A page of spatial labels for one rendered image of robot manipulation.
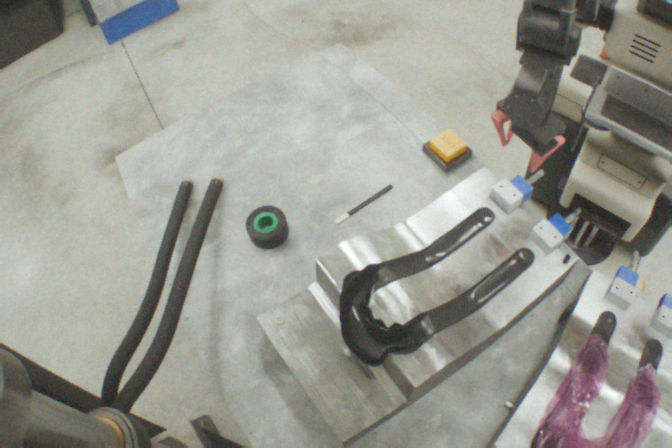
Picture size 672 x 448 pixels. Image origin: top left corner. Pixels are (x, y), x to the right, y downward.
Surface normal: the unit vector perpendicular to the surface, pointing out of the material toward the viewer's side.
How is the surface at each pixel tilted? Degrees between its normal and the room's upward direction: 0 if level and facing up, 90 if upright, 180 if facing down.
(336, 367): 0
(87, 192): 0
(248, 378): 0
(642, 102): 90
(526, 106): 89
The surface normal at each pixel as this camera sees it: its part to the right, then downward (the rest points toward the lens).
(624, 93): -0.61, 0.66
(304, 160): -0.09, -0.60
